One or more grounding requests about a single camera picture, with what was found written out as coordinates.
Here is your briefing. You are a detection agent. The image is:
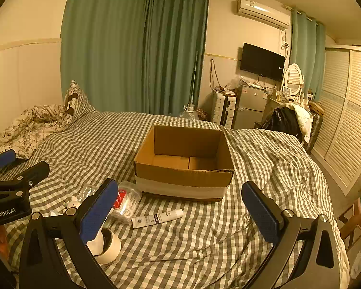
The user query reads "dark suitcase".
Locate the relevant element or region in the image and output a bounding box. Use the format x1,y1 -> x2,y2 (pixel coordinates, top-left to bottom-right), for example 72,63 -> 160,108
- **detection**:
304,114 -> 324,155

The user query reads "clear water jug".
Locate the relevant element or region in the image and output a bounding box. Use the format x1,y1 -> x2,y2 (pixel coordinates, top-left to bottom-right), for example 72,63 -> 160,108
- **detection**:
179,104 -> 201,120

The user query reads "clear plastic packet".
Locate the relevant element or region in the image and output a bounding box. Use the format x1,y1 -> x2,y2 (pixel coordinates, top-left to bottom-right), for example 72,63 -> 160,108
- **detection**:
77,184 -> 98,203

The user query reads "clear plastic jar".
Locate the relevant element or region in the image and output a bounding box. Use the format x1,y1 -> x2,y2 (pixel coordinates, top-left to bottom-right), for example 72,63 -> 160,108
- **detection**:
112,181 -> 143,221

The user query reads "black wall television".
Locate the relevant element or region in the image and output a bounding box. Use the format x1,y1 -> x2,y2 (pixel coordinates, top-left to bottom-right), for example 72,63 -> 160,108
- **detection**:
240,42 -> 286,82

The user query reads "white dressing table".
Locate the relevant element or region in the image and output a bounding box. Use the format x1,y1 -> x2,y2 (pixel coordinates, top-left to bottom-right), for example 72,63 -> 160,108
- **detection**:
266,94 -> 314,118

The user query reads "white louvred wardrobe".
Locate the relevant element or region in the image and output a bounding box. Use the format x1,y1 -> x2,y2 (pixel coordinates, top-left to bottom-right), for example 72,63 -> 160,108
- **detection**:
311,45 -> 361,197

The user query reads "white cream tube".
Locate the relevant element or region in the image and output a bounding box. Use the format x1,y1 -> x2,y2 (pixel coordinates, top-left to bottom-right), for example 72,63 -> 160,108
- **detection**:
131,209 -> 184,229

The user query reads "grey fridge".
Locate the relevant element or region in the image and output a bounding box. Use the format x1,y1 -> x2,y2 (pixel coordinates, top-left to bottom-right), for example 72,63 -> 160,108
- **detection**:
233,85 -> 268,130

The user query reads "floral patterned blanket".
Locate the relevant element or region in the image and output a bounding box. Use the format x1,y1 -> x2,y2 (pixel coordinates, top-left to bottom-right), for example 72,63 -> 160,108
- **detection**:
0,104 -> 74,160

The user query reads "white oval mirror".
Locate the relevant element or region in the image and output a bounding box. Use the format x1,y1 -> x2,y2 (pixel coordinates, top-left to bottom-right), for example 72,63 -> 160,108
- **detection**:
283,63 -> 304,97

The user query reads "wide green curtain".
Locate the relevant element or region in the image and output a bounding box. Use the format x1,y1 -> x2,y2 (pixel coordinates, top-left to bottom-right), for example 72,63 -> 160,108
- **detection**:
61,0 -> 210,117

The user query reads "brown cardboard box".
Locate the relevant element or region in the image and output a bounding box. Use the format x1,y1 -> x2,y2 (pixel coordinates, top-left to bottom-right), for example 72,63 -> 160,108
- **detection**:
134,125 -> 235,202

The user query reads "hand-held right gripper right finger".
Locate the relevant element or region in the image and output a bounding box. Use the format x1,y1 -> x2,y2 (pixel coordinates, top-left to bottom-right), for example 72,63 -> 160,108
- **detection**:
241,181 -> 339,289

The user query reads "white mop pole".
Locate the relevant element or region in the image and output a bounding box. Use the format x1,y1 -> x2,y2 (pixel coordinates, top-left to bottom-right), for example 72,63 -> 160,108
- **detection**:
190,51 -> 199,109

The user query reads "checked pillow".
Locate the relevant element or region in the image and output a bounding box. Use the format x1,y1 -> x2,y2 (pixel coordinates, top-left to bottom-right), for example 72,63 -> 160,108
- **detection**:
62,80 -> 98,123

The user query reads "white tape roll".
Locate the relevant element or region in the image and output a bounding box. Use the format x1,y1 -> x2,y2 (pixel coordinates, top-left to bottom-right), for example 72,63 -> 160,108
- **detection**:
95,228 -> 122,265

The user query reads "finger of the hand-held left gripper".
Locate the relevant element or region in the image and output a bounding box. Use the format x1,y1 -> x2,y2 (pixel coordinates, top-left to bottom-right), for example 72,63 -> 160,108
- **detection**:
0,149 -> 27,172
0,161 -> 50,200

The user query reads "small white rabbit figurine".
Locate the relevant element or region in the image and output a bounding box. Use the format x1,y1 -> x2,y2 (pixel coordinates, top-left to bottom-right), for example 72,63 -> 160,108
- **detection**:
63,197 -> 82,215

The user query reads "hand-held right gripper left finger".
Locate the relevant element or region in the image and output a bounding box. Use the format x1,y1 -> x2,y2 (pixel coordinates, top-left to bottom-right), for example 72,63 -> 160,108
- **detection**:
19,178 -> 119,289

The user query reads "white suitcase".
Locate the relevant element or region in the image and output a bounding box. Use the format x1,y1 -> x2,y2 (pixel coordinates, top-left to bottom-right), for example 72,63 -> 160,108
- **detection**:
212,92 -> 238,127

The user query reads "white jacket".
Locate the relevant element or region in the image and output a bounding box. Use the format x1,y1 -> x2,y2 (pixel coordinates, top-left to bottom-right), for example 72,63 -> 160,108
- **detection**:
284,102 -> 315,139

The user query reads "narrow green curtain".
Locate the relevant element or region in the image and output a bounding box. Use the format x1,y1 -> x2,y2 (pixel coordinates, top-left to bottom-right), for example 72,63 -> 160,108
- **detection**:
289,8 -> 326,102

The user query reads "white air conditioner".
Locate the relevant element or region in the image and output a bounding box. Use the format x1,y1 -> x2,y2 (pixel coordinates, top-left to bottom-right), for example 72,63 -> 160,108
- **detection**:
236,0 -> 290,30

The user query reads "wall cable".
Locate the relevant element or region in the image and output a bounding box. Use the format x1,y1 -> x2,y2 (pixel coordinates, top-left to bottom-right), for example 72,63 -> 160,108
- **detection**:
210,58 -> 222,90

